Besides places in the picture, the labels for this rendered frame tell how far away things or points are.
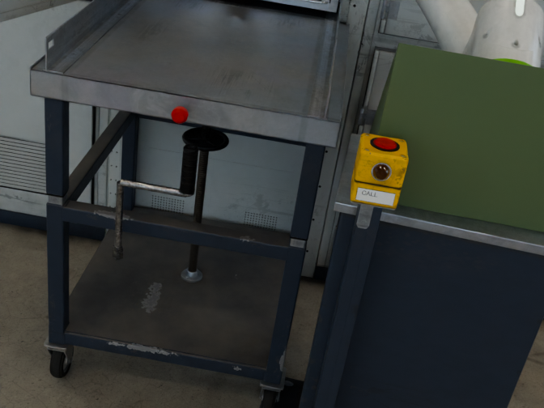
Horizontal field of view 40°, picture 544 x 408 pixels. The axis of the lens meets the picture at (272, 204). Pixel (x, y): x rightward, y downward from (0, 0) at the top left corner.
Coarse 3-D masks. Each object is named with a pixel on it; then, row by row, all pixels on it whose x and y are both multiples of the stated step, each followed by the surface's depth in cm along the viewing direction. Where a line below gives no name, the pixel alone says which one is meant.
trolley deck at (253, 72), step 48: (144, 0) 197; (192, 0) 203; (96, 48) 161; (144, 48) 165; (192, 48) 170; (240, 48) 174; (288, 48) 179; (48, 96) 149; (96, 96) 148; (144, 96) 146; (192, 96) 145; (240, 96) 149; (288, 96) 152; (336, 96) 156; (336, 144) 147
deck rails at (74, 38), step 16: (96, 0) 169; (112, 0) 181; (128, 0) 194; (80, 16) 160; (96, 16) 172; (112, 16) 180; (64, 32) 152; (80, 32) 162; (96, 32) 169; (336, 32) 179; (48, 48) 145; (64, 48) 154; (80, 48) 159; (320, 48) 181; (336, 48) 183; (48, 64) 146; (64, 64) 150; (320, 64) 171; (320, 80) 162; (320, 96) 154; (320, 112) 147
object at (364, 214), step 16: (368, 208) 129; (368, 224) 131; (352, 240) 133; (368, 240) 133; (352, 256) 134; (368, 256) 134; (352, 272) 136; (352, 288) 138; (336, 304) 142; (352, 304) 140; (336, 320) 142; (352, 320) 142; (336, 336) 144; (336, 352) 146; (336, 368) 148; (320, 384) 150; (336, 384) 150; (320, 400) 152
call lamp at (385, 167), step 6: (372, 168) 123; (378, 168) 122; (384, 168) 122; (390, 168) 122; (372, 174) 123; (378, 174) 122; (384, 174) 122; (390, 174) 123; (378, 180) 124; (384, 180) 124
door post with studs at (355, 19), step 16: (352, 0) 200; (352, 16) 202; (352, 32) 204; (352, 48) 206; (352, 64) 209; (320, 176) 227; (320, 192) 230; (320, 208) 232; (320, 224) 235; (304, 272) 245
